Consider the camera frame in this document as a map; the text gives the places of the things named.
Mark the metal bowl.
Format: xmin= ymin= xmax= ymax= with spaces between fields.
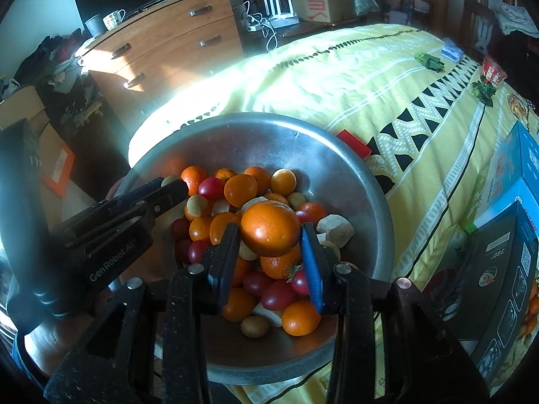
xmin=126 ymin=111 xmax=394 ymax=385

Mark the wooden dresser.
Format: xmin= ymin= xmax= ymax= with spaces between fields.
xmin=78 ymin=0 xmax=245 ymax=135

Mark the cardboard box with red print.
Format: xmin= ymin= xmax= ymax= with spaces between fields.
xmin=287 ymin=0 xmax=356 ymax=24

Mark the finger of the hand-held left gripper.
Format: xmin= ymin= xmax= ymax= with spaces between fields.
xmin=73 ymin=205 xmax=158 ymax=245
xmin=110 ymin=178 xmax=189 ymax=210

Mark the round orange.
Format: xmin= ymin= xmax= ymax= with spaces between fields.
xmin=240 ymin=201 xmax=301 ymax=258

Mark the red packet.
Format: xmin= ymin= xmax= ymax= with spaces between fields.
xmin=480 ymin=56 xmax=508 ymax=85

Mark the black product box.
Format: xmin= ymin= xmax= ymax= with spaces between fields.
xmin=438 ymin=201 xmax=539 ymax=385

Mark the white router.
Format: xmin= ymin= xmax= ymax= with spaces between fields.
xmin=263 ymin=0 xmax=300 ymax=26

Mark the white cable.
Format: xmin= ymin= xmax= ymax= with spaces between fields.
xmin=242 ymin=2 xmax=279 ymax=53

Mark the white cloth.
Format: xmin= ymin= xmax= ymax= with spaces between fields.
xmin=493 ymin=2 xmax=539 ymax=36

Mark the blue and white carton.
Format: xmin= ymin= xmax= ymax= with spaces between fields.
xmin=461 ymin=121 xmax=539 ymax=236

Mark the yellow patterned blanket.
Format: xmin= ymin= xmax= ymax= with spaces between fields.
xmin=128 ymin=23 xmax=539 ymax=404

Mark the orange envelope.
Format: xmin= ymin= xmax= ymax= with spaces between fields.
xmin=40 ymin=124 xmax=76 ymax=198

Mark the dark cup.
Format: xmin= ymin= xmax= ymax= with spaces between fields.
xmin=84 ymin=14 xmax=105 ymax=36

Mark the pile of clothes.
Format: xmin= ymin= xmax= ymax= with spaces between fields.
xmin=17 ymin=29 xmax=104 ymax=127

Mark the cluster of brown longans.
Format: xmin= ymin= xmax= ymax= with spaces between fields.
xmin=162 ymin=174 xmax=342 ymax=339

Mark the green toy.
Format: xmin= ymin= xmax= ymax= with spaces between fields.
xmin=414 ymin=52 xmax=445 ymax=69
xmin=471 ymin=81 xmax=498 ymax=107

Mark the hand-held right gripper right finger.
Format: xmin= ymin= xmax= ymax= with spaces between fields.
xmin=300 ymin=222 xmax=491 ymax=404

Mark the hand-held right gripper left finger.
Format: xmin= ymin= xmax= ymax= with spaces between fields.
xmin=44 ymin=222 xmax=241 ymax=404

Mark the white dotted mug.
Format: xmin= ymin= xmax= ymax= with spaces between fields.
xmin=102 ymin=8 xmax=127 ymax=31

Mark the heap of cherry tomatoes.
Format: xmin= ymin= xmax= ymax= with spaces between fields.
xmin=170 ymin=177 xmax=321 ymax=311

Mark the plain cardboard box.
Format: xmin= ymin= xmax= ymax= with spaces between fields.
xmin=0 ymin=85 xmax=47 ymax=131

